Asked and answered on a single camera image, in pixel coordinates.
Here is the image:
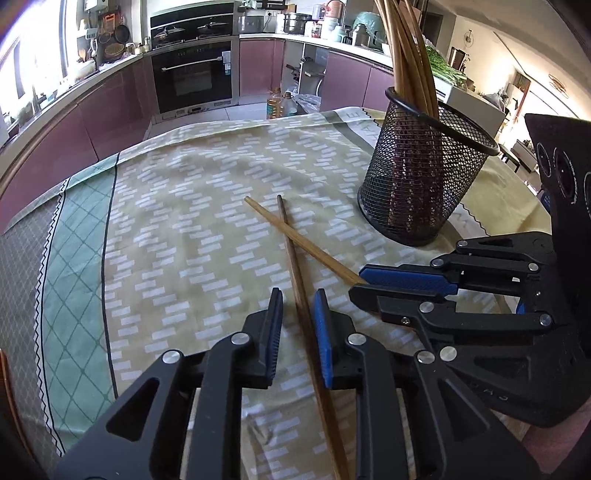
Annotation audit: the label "black built-in oven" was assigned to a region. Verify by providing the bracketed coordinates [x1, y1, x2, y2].
[150, 39, 234, 116]

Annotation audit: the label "green leafy vegetables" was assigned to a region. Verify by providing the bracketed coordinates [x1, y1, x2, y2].
[427, 46, 467, 86]

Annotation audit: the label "black integrated stove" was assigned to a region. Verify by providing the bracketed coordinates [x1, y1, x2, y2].
[148, 2, 238, 49]

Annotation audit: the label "beige and green patterned tablecloth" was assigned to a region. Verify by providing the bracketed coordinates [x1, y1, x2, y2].
[0, 107, 552, 480]

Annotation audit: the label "dark brown chopstick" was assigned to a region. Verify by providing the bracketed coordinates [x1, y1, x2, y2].
[276, 194, 352, 480]

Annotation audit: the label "purple kitchen cabinets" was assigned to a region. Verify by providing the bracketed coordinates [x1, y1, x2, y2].
[0, 37, 395, 232]

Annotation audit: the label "yellow cooking oil bottle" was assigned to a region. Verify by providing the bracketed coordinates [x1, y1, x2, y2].
[265, 88, 283, 120]

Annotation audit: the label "clear plastic bag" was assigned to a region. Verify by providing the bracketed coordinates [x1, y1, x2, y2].
[293, 93, 321, 116]

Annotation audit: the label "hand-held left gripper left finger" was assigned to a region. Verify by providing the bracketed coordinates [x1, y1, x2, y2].
[52, 287, 284, 480]

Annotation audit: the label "black mesh utensil holder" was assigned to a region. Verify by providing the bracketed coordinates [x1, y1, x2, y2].
[358, 87, 502, 247]

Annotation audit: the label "person's right forearm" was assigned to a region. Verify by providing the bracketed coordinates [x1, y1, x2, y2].
[505, 413, 583, 476]

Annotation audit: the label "kitchen window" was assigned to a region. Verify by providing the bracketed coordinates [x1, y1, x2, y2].
[9, 0, 81, 100]

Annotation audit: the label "stainless steel pot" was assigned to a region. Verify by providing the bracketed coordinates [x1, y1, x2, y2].
[283, 12, 312, 34]

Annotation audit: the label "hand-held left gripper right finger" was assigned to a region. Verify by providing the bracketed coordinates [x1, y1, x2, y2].
[312, 288, 544, 480]

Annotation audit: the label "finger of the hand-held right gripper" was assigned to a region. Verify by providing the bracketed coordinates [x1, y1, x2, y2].
[359, 232, 554, 297]
[348, 284, 556, 352]

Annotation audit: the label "bunch of wooden chopsticks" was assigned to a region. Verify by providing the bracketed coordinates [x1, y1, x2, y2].
[373, 0, 444, 232]

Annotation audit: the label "light bamboo chopstick floral end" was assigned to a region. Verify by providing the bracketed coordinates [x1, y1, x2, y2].
[244, 196, 370, 286]

